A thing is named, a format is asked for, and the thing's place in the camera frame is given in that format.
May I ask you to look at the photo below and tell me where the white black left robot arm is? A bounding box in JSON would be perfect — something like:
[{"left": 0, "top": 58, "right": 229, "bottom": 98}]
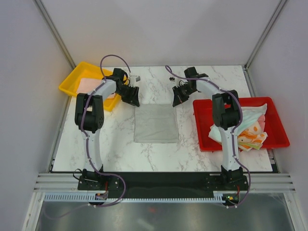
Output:
[{"left": 75, "top": 68, "right": 140, "bottom": 191}]

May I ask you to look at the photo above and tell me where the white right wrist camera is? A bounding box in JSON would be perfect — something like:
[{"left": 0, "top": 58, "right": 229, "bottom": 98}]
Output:
[{"left": 169, "top": 77, "right": 184, "bottom": 87}]

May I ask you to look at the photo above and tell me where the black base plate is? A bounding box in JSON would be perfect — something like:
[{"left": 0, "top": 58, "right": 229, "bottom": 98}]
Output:
[{"left": 77, "top": 164, "right": 251, "bottom": 199}]

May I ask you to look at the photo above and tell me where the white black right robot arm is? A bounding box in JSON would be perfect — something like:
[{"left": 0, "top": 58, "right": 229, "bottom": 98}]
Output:
[{"left": 165, "top": 65, "right": 248, "bottom": 190}]

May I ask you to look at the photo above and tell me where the aluminium frame post left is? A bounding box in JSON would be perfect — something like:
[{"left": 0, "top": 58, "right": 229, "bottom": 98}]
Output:
[{"left": 33, "top": 0, "right": 76, "bottom": 69}]

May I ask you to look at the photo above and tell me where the yellow plastic tray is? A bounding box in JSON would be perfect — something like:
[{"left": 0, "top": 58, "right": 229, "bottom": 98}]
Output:
[{"left": 59, "top": 62, "right": 121, "bottom": 112}]

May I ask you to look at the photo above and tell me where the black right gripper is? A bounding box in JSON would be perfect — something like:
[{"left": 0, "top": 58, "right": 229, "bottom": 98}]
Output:
[{"left": 173, "top": 84, "right": 196, "bottom": 107}]

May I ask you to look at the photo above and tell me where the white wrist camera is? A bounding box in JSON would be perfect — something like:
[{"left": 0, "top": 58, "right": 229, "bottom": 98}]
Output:
[
  {"left": 128, "top": 75, "right": 141, "bottom": 87},
  {"left": 169, "top": 77, "right": 184, "bottom": 87}
]

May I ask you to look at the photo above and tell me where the aluminium frame post right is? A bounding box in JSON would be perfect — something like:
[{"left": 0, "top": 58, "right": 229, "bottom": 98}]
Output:
[{"left": 243, "top": 0, "right": 289, "bottom": 71}]

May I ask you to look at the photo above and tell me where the grey terry towel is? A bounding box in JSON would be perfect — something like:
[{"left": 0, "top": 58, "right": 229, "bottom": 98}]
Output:
[{"left": 134, "top": 104, "right": 179, "bottom": 143}]

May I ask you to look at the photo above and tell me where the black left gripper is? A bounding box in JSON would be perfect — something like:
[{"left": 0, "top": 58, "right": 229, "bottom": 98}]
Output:
[{"left": 114, "top": 85, "right": 140, "bottom": 107}]

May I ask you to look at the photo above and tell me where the white slotted cable duct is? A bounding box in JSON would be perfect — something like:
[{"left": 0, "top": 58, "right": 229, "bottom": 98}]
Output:
[{"left": 43, "top": 192, "right": 233, "bottom": 203}]

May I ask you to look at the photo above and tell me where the light blue white towel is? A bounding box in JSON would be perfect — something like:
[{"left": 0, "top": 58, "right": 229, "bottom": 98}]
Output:
[{"left": 208, "top": 104, "right": 267, "bottom": 143}]

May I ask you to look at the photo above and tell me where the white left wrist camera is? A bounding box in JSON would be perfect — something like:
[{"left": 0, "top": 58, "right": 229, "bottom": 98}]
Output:
[{"left": 128, "top": 75, "right": 141, "bottom": 87}]

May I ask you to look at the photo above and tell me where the red plastic tray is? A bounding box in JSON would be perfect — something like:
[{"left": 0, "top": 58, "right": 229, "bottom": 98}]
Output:
[{"left": 193, "top": 97, "right": 290, "bottom": 152}]

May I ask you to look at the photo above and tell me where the pink waffle towel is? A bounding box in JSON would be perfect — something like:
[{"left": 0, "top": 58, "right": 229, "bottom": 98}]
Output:
[{"left": 75, "top": 78, "right": 116, "bottom": 101}]

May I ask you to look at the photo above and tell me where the orange patterned towel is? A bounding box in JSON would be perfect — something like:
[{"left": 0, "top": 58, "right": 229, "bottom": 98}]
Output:
[{"left": 238, "top": 115, "right": 268, "bottom": 151}]

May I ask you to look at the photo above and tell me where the aluminium frame post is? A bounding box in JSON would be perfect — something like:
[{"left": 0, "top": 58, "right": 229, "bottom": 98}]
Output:
[
  {"left": 33, "top": 0, "right": 76, "bottom": 69},
  {"left": 243, "top": 0, "right": 289, "bottom": 71}
]

